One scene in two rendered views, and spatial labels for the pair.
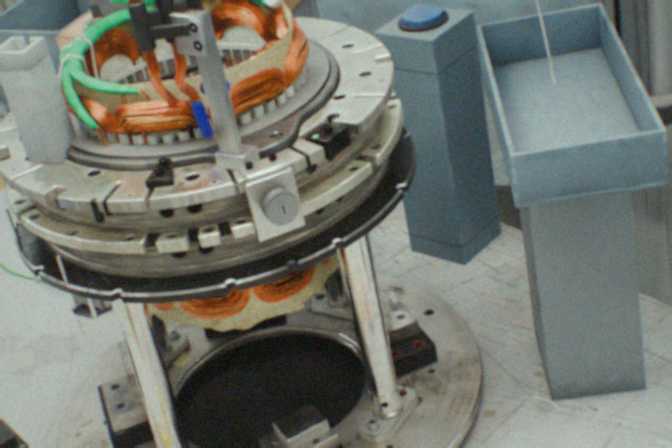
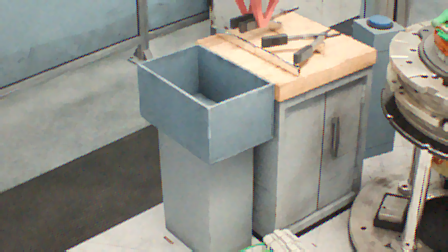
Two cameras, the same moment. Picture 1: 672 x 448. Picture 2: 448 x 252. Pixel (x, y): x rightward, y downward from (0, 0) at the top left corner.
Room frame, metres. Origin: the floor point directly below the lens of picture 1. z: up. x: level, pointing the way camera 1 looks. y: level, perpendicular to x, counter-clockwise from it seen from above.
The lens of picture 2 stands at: (0.97, 1.04, 1.50)
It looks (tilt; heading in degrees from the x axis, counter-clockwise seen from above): 30 degrees down; 294
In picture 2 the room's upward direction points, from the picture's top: 1 degrees counter-clockwise
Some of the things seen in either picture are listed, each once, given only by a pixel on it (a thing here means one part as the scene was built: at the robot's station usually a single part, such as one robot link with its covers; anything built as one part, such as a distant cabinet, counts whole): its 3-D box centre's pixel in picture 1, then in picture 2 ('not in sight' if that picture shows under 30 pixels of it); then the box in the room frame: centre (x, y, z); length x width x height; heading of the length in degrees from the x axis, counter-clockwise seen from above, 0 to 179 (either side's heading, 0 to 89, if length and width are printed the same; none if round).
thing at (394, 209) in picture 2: not in sight; (394, 206); (1.06, 0.12, 0.83); 0.05 x 0.04 x 0.02; 88
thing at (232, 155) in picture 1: (220, 89); not in sight; (0.81, 0.06, 1.15); 0.03 x 0.02 x 0.12; 52
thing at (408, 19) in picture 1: (422, 14); (380, 20); (1.15, -0.12, 1.04); 0.04 x 0.04 x 0.01
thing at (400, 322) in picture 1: (381, 304); not in sight; (0.97, -0.02, 0.85); 0.06 x 0.04 x 0.05; 16
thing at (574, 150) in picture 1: (574, 225); not in sight; (0.91, -0.19, 0.92); 0.25 x 0.11 x 0.28; 174
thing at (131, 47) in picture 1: (110, 57); not in sight; (0.98, 0.15, 1.12); 0.06 x 0.02 x 0.04; 150
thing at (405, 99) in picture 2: not in sight; (418, 106); (1.04, 0.20, 1.05); 0.09 x 0.04 x 0.01; 150
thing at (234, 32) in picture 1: (242, 34); not in sight; (1.00, 0.05, 1.12); 0.05 x 0.01 x 0.02; 60
